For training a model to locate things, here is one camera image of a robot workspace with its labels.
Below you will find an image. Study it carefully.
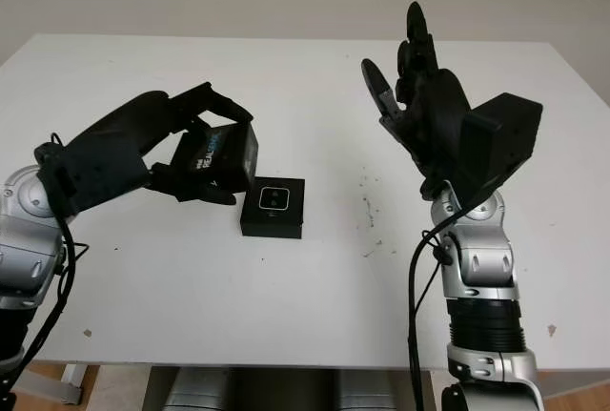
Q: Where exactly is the black camera box base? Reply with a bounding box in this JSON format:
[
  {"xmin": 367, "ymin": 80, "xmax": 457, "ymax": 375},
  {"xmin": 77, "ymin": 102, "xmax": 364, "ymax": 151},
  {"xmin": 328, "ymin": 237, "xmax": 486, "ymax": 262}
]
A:
[{"xmin": 239, "ymin": 175, "xmax": 306, "ymax": 240}]

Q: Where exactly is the black Intel RealSense box lid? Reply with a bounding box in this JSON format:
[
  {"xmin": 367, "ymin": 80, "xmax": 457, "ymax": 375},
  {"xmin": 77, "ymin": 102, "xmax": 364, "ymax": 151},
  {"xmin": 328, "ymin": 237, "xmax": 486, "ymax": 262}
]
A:
[{"xmin": 170, "ymin": 122, "xmax": 261, "ymax": 193}]

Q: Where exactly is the white table leg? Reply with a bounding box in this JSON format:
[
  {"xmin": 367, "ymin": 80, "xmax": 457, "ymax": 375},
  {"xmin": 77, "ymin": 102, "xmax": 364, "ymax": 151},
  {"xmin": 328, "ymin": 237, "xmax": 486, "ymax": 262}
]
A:
[{"xmin": 60, "ymin": 362, "xmax": 88, "ymax": 405}]

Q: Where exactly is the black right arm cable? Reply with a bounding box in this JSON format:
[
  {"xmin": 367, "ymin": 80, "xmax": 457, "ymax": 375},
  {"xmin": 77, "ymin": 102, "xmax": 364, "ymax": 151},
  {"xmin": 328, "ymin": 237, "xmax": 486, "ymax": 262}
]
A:
[{"xmin": 406, "ymin": 200, "xmax": 478, "ymax": 411}]

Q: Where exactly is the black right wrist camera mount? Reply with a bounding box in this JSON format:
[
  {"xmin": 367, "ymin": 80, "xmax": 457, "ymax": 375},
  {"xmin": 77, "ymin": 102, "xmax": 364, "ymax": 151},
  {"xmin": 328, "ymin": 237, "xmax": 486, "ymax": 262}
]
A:
[{"xmin": 459, "ymin": 92, "xmax": 543, "ymax": 212}]

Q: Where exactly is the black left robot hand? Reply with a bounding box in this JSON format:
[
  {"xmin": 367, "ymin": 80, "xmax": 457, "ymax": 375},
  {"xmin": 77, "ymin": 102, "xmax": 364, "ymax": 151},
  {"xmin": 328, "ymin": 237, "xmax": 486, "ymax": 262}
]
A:
[{"xmin": 65, "ymin": 81, "xmax": 254, "ymax": 206}]

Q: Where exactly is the grey robot torso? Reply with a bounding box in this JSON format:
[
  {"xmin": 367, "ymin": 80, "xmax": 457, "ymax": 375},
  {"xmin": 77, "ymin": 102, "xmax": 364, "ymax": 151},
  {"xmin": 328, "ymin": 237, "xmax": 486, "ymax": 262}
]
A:
[{"xmin": 164, "ymin": 367, "xmax": 414, "ymax": 411}]

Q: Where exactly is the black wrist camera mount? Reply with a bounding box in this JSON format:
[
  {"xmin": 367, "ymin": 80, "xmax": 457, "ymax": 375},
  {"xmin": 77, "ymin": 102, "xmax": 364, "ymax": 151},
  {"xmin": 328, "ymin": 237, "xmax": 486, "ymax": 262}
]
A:
[
  {"xmin": 32, "ymin": 141, "xmax": 150, "ymax": 219},
  {"xmin": 459, "ymin": 92, "xmax": 543, "ymax": 212}
]

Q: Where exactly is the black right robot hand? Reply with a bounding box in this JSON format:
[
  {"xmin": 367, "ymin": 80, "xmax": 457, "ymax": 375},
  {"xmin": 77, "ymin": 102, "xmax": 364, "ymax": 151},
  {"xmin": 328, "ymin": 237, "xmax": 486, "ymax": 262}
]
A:
[{"xmin": 360, "ymin": 0, "xmax": 473, "ymax": 198}]

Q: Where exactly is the small silver depth camera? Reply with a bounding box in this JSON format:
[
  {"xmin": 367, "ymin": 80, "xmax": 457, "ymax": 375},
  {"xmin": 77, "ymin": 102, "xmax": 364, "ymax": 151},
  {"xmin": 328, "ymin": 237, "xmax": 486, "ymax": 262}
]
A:
[{"xmin": 258, "ymin": 186, "xmax": 291, "ymax": 213}]

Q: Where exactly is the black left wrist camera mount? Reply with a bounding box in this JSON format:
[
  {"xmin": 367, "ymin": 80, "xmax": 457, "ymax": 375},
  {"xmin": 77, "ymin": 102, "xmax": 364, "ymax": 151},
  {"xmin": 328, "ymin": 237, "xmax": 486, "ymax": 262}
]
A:
[{"xmin": 32, "ymin": 141, "xmax": 150, "ymax": 219}]

